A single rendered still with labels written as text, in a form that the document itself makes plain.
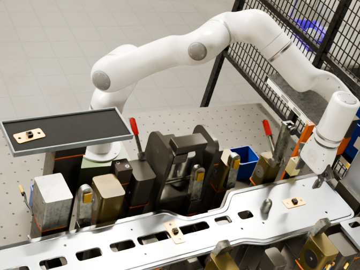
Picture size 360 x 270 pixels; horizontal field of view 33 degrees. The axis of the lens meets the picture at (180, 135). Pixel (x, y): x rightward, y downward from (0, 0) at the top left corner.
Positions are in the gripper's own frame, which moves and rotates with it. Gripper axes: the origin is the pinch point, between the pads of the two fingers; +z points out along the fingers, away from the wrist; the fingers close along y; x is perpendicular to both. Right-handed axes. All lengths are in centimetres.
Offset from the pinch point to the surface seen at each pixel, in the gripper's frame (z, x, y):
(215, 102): 112, 102, -168
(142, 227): 12, -56, -5
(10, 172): 42, -75, -65
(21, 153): -4, -86, -27
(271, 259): 13.3, -22.1, 17.3
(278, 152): 1.5, -1.9, -13.6
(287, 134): -4.9, 0.8, -15.3
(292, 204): 12.0, -2.0, 0.9
